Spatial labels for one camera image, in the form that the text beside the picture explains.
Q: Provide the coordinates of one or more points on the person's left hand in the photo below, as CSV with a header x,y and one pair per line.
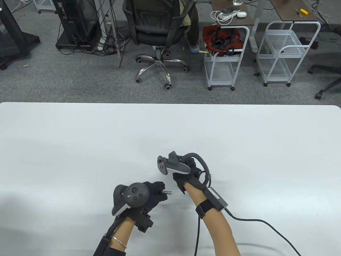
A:
x,y
154,194

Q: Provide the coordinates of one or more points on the person's right hand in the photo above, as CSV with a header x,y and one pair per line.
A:
x,y
191,178

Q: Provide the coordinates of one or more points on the silver hex head screw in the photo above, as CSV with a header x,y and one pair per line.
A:
x,y
167,191

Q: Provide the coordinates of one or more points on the person's left forearm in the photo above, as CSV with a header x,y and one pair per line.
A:
x,y
125,232

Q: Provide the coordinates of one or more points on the person's right forearm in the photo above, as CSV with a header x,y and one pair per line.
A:
x,y
213,229

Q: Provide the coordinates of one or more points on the black forearm sensor box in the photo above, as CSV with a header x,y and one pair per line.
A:
x,y
102,246
215,200

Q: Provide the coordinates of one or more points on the dark grey tracking controller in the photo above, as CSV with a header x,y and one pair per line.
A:
x,y
136,194
173,162

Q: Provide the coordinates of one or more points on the white metal trolley cart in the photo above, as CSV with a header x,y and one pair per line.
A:
x,y
282,34
221,74

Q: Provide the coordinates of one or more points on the red and black bag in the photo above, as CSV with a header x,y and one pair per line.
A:
x,y
210,40

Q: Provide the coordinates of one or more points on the black office chair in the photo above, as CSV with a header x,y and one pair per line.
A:
x,y
151,34

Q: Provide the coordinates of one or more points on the white desk leg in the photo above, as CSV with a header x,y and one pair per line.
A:
x,y
255,34

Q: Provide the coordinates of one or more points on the brown top desk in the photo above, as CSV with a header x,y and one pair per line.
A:
x,y
239,21
287,10

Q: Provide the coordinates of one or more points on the black chair base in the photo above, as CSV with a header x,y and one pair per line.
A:
x,y
329,85

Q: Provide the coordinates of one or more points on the white power strip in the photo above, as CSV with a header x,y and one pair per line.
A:
x,y
230,14

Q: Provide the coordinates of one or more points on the white computer mouse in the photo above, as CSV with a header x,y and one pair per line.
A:
x,y
241,14

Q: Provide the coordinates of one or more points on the black power adapter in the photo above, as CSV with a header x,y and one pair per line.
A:
x,y
309,42

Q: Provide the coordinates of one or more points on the clear drinking glass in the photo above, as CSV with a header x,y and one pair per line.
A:
x,y
238,2

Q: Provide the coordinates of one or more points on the black computer tower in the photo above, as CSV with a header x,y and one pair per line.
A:
x,y
80,18

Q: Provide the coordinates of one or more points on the small thin screwdriver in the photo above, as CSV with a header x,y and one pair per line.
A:
x,y
298,13

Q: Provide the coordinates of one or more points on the black rolling stand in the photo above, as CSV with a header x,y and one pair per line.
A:
x,y
10,32

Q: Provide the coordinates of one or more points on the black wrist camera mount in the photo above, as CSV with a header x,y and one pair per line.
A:
x,y
143,222

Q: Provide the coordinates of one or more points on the aluminium frame post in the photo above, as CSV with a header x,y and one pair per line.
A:
x,y
119,61

